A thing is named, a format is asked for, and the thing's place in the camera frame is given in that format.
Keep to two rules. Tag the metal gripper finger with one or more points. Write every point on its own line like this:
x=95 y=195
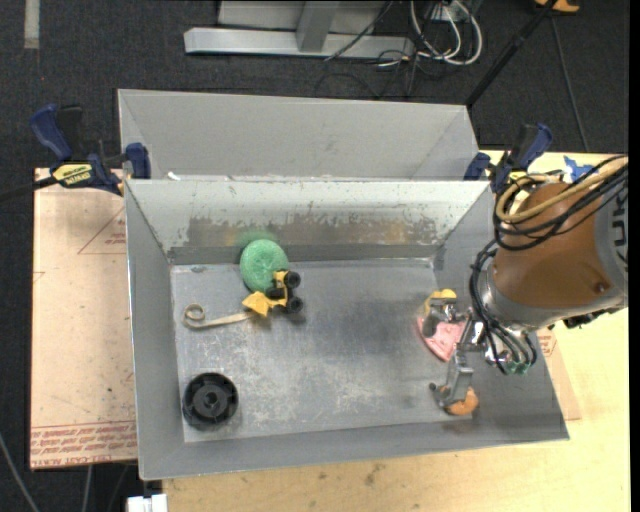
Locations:
x=440 y=315
x=460 y=377

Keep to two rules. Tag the small yellow and black toy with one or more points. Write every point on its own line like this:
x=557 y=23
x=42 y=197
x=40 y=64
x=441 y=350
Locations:
x=442 y=295

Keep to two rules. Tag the small orange round thing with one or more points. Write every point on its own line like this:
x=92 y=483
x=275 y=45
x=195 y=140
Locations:
x=464 y=406

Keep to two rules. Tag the grey metal bin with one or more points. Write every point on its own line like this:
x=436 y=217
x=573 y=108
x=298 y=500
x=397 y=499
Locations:
x=320 y=350

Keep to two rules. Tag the yellow and black toy truck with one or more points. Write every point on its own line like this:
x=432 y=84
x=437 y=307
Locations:
x=282 y=292

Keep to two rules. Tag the green ball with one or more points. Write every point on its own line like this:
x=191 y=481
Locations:
x=259 y=262

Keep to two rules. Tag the tan curled strip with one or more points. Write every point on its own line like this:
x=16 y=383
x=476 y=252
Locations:
x=220 y=320

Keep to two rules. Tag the black round spool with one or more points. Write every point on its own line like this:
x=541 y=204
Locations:
x=210 y=400

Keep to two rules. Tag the brown cardboard board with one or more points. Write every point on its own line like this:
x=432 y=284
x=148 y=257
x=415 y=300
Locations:
x=80 y=320

